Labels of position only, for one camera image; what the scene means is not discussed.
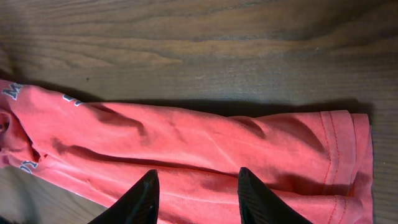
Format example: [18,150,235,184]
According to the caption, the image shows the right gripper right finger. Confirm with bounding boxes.
[238,167,311,224]

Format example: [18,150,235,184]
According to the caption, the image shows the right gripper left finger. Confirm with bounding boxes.
[88,169,160,224]

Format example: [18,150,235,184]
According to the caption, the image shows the red orange t-shirt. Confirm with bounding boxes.
[1,80,373,223]

